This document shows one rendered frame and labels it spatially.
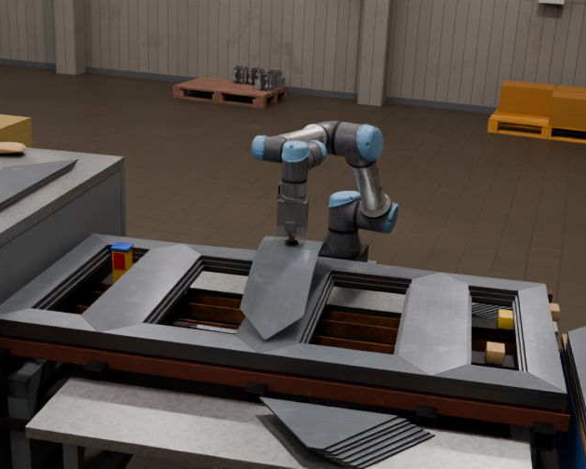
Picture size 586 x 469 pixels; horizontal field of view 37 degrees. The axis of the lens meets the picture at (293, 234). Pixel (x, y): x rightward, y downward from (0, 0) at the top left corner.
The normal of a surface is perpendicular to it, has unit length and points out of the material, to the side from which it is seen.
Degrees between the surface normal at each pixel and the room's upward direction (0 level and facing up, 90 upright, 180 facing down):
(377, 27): 90
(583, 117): 90
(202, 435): 0
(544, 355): 0
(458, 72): 90
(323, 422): 0
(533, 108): 90
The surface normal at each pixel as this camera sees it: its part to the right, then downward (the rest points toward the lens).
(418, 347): 0.04, -0.94
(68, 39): -0.31, 0.30
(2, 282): 0.98, 0.11
